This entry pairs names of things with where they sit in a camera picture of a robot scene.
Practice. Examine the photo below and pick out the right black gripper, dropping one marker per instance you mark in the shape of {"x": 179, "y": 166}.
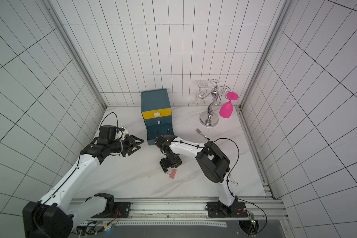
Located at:
{"x": 171, "y": 162}

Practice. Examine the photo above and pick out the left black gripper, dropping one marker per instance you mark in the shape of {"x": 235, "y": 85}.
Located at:
{"x": 129, "y": 142}

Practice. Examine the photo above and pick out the teal bottom drawer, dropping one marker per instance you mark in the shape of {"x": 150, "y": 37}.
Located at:
{"x": 154, "y": 132}

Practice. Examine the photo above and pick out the teal drawer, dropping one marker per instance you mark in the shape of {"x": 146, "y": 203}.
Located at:
{"x": 154, "y": 132}
{"x": 158, "y": 121}

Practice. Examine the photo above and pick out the yellow top drawer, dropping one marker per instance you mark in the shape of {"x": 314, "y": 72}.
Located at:
{"x": 157, "y": 113}

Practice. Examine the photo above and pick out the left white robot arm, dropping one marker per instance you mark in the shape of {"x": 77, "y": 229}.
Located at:
{"x": 51, "y": 217}

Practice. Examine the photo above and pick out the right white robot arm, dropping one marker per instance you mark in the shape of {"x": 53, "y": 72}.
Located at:
{"x": 212, "y": 160}

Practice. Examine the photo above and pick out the teal drawer cabinet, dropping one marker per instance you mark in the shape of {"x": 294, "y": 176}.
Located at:
{"x": 154, "y": 99}

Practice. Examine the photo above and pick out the chrome glass rack stand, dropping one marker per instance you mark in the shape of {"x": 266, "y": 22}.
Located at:
{"x": 209, "y": 118}

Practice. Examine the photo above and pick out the clear wine glass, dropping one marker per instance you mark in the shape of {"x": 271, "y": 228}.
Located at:
{"x": 201, "y": 94}

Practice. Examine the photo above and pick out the pink plastic wine glass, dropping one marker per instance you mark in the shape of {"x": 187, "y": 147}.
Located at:
{"x": 227, "y": 109}

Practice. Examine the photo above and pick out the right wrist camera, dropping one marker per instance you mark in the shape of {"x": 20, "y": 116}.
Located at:
{"x": 164, "y": 142}

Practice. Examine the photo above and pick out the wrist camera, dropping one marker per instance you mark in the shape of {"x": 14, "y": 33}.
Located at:
{"x": 164, "y": 142}
{"x": 112, "y": 132}

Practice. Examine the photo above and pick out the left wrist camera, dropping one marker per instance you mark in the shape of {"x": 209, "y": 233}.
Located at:
{"x": 112, "y": 132}

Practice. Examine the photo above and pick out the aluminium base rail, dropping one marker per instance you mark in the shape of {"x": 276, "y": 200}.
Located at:
{"x": 188, "y": 211}

